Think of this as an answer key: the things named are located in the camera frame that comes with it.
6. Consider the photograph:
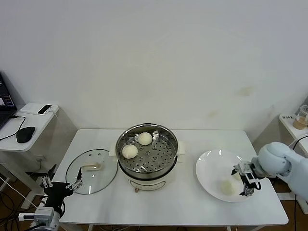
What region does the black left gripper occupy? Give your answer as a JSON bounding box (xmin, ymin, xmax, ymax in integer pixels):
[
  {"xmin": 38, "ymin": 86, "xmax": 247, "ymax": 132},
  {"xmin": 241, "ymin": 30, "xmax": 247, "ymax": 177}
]
[{"xmin": 40, "ymin": 164, "xmax": 84, "ymax": 208}]

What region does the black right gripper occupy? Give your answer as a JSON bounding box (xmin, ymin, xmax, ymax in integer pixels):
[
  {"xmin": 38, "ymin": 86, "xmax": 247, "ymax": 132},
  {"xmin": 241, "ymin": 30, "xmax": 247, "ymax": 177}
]
[{"xmin": 231, "ymin": 162, "xmax": 261, "ymax": 180}]

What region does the round glass pot lid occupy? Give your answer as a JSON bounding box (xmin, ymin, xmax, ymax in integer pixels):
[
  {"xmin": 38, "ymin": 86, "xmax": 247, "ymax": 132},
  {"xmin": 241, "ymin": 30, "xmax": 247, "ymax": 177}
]
[{"xmin": 65, "ymin": 148, "xmax": 119, "ymax": 195}]

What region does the perforated steel steamer basket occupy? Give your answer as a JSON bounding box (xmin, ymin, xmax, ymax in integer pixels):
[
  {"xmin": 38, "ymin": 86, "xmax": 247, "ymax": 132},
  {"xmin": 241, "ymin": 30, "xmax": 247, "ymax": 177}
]
[{"xmin": 115, "ymin": 123, "xmax": 180, "ymax": 180}]

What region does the round white plate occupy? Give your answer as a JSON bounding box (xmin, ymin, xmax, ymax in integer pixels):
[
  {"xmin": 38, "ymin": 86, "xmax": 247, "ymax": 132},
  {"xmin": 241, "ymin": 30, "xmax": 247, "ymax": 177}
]
[{"xmin": 195, "ymin": 149, "xmax": 253, "ymax": 203}]

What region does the white side desk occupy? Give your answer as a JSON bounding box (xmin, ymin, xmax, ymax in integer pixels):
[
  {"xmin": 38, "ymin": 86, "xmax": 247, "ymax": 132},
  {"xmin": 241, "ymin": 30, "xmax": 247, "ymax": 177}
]
[{"xmin": 0, "ymin": 102, "xmax": 60, "ymax": 210}]

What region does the black computer mouse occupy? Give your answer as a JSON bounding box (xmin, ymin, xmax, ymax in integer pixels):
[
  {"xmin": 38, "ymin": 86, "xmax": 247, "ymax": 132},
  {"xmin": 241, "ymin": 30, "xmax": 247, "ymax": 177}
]
[{"xmin": 16, "ymin": 125, "xmax": 36, "ymax": 143}]

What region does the white side table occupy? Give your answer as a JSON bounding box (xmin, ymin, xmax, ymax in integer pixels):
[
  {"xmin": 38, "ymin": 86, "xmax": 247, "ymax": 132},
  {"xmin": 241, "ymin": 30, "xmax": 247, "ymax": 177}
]
[{"xmin": 278, "ymin": 113, "xmax": 308, "ymax": 215}]

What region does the small black white device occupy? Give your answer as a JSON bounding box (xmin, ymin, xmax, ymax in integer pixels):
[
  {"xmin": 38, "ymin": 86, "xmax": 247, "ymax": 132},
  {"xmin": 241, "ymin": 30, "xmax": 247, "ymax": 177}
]
[{"xmin": 38, "ymin": 103, "xmax": 53, "ymax": 115}]

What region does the clear plastic drink cup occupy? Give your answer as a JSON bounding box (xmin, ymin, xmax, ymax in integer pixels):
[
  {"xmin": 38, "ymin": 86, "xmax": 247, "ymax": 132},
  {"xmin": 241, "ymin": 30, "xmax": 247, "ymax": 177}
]
[{"xmin": 292, "ymin": 105, "xmax": 308, "ymax": 130}]

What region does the flat white box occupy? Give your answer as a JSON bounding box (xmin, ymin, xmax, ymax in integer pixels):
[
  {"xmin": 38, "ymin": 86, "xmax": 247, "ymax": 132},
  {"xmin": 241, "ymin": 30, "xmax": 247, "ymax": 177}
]
[{"xmin": 19, "ymin": 102, "xmax": 59, "ymax": 116}]

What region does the black laptop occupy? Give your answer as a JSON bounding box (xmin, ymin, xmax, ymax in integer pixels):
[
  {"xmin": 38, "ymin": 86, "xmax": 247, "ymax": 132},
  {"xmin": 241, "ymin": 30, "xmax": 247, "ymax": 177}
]
[{"xmin": 0, "ymin": 71, "xmax": 18, "ymax": 130}]

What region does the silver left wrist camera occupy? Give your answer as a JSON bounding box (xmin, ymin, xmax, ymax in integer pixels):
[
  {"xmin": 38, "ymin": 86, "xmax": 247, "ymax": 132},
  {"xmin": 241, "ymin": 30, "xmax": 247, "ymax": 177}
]
[{"xmin": 33, "ymin": 206, "xmax": 55, "ymax": 219}]

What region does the black laptop cable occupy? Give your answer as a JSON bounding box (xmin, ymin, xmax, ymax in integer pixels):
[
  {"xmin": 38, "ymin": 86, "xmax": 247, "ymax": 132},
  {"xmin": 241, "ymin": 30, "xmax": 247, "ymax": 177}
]
[{"xmin": 0, "ymin": 114, "xmax": 26, "ymax": 141}]

